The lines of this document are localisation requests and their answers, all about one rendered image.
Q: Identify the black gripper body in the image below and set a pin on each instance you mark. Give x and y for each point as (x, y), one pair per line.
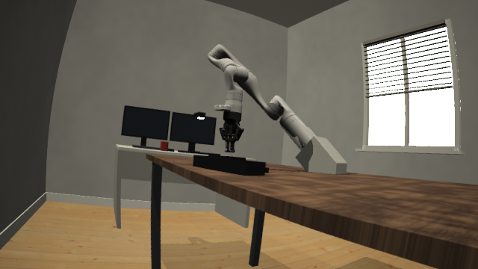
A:
(232, 118)

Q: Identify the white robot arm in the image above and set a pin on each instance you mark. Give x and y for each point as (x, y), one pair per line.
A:
(290, 122)

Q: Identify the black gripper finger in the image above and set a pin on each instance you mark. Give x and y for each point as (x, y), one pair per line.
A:
(235, 136)
(224, 132)

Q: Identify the black rack of three bins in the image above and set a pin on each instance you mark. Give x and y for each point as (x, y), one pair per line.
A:
(230, 164)

